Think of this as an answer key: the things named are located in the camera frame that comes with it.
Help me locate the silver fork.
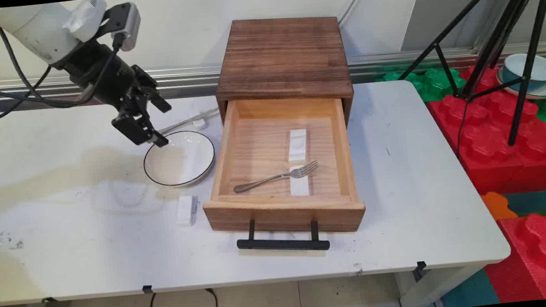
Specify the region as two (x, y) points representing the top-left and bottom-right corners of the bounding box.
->
(232, 159), (321, 194)

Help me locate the metal wall rail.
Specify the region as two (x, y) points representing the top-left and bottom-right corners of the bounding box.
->
(0, 32), (546, 114)

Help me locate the light blue bowl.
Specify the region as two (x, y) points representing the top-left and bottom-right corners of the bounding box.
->
(500, 50), (546, 95)

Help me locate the white table leg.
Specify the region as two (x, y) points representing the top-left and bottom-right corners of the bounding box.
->
(394, 264), (485, 307)

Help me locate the black tripod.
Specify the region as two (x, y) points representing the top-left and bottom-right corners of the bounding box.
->
(390, 0), (546, 156)

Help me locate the teal foam mat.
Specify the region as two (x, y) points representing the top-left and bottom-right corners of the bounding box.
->
(503, 190), (546, 218)

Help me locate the orange foam piece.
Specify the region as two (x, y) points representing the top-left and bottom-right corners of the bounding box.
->
(480, 189), (519, 223)

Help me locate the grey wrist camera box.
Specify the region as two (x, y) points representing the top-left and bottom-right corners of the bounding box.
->
(98, 1), (144, 54)

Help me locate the white bowl with black rim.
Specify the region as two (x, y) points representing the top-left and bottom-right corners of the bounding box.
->
(141, 128), (218, 190)

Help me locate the large red foam block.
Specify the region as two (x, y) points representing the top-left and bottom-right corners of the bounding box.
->
(423, 57), (546, 201)

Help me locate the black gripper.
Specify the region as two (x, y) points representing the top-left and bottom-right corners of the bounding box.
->
(52, 34), (176, 157)

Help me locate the white cutlery rest block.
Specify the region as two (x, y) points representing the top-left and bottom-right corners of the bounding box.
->
(288, 165), (311, 198)
(286, 128), (310, 165)
(189, 111), (209, 132)
(174, 194), (202, 228)

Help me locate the light wooden drawer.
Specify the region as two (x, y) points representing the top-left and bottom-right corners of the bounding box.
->
(193, 89), (368, 245)

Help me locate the dark wooden drawer cabinet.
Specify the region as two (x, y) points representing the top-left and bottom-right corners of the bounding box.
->
(210, 10), (357, 137)

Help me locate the silver table knife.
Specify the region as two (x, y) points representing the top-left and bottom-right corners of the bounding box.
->
(157, 107), (223, 136)

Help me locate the black drawer handle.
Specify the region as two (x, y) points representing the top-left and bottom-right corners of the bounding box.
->
(234, 212), (331, 259)

